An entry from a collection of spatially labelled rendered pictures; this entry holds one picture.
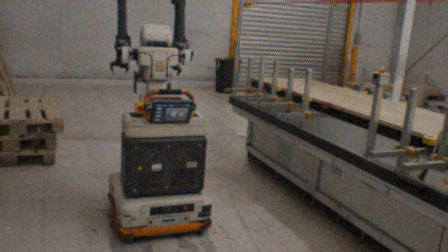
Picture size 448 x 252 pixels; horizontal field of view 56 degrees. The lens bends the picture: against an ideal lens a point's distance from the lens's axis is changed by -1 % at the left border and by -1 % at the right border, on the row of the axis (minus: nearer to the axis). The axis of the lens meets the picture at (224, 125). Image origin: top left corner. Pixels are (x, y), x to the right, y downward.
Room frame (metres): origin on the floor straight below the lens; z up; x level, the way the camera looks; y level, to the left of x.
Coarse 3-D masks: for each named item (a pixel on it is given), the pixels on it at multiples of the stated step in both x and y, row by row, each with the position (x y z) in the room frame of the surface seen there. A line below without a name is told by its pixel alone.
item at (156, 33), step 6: (144, 24) 3.04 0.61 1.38; (150, 24) 3.06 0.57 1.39; (144, 30) 3.00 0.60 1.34; (150, 30) 3.01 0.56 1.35; (156, 30) 3.03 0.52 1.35; (162, 30) 3.05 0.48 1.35; (168, 30) 3.07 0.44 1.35; (144, 36) 2.97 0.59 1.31; (150, 36) 2.98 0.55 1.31; (156, 36) 3.00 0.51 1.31; (162, 36) 3.01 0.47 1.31; (168, 36) 3.03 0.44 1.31; (144, 42) 2.98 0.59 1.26; (168, 42) 3.03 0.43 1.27
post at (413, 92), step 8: (416, 88) 2.25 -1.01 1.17; (408, 96) 2.26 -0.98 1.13; (416, 96) 2.25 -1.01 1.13; (408, 104) 2.26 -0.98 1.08; (408, 112) 2.25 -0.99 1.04; (408, 120) 2.24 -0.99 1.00; (408, 128) 2.24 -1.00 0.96; (408, 136) 2.24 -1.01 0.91; (400, 144) 2.26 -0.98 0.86; (408, 144) 2.25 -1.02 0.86; (400, 160) 2.25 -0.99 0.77; (400, 168) 2.24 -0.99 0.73
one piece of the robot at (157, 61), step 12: (144, 48) 2.92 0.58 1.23; (156, 48) 2.95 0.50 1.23; (168, 48) 2.99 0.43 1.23; (132, 60) 2.98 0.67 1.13; (144, 60) 2.91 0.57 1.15; (156, 60) 2.94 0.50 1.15; (168, 60) 2.98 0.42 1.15; (144, 72) 3.03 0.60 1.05; (156, 72) 2.93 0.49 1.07; (168, 72) 2.97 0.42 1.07; (156, 84) 2.99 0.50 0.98
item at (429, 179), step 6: (414, 174) 2.14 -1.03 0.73; (426, 174) 2.07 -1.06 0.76; (432, 174) 2.04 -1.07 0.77; (438, 174) 2.00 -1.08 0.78; (444, 174) 1.97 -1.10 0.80; (420, 180) 2.09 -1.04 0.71; (426, 180) 2.06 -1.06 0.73; (432, 180) 2.03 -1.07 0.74; (438, 180) 2.00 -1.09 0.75; (438, 186) 1.99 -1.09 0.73; (444, 186) 1.96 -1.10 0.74; (444, 192) 1.96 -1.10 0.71
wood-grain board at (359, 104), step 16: (256, 80) 4.36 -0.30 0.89; (304, 80) 4.57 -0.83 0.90; (320, 96) 3.51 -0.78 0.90; (336, 96) 3.58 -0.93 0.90; (352, 96) 3.65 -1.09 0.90; (368, 96) 3.73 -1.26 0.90; (352, 112) 2.96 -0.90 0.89; (368, 112) 2.93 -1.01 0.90; (384, 112) 2.98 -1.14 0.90; (400, 112) 3.04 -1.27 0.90; (416, 112) 3.09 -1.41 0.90; (432, 112) 3.14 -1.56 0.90; (400, 128) 2.54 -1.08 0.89; (416, 128) 2.51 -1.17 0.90; (432, 128) 2.55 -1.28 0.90
